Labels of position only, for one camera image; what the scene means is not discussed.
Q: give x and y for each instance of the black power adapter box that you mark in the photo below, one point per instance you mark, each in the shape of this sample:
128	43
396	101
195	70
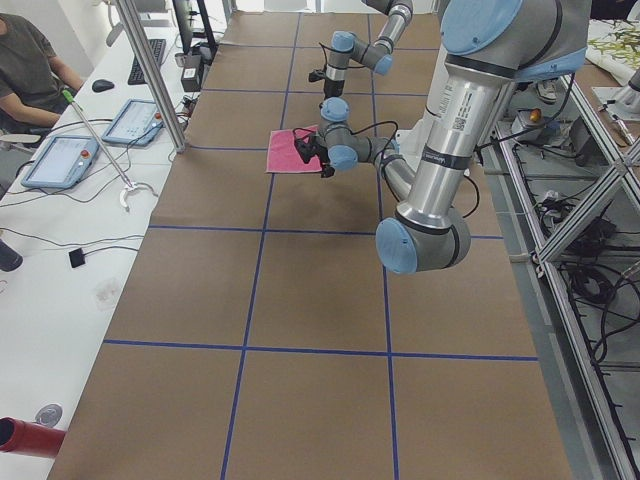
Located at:
192	73

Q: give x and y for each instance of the near teach pendant tablet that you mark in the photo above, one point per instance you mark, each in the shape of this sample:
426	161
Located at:
63	162

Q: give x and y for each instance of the far teach pendant tablet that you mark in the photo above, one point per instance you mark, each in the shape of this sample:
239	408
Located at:
136	124

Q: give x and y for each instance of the aluminium frame post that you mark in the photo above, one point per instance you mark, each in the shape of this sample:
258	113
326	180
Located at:
139	42

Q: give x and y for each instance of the reacher grabber stick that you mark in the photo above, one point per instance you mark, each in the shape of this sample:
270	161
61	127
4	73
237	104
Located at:
129	186

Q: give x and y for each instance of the black computer mouse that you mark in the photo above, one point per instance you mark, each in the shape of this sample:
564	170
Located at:
102	85

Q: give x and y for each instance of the round metal desk grommet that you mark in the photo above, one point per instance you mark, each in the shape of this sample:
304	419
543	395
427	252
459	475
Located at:
49	415

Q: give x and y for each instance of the black computer monitor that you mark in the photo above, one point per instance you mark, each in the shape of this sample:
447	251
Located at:
184	15

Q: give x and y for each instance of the seated person in grey shirt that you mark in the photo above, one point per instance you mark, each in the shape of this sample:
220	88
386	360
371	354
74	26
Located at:
33	77

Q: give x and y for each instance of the aluminium frame rack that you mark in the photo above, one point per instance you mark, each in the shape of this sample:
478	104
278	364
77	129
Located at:
569	202

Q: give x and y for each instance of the small black square pad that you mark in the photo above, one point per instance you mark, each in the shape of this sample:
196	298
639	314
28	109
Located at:
77	257

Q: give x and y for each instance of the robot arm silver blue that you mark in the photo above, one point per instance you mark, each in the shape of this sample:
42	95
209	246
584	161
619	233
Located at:
376	56
487	45

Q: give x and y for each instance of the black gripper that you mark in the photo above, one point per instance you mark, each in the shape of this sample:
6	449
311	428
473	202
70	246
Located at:
321	159
332	89

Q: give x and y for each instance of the teach pendant tablet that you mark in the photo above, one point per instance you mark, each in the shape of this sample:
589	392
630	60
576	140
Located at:
63	162
136	124

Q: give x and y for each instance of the red cylinder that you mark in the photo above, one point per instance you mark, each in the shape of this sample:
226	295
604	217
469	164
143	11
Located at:
30	439

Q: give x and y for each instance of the pink towel with grey back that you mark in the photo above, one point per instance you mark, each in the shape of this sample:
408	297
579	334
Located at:
282	156

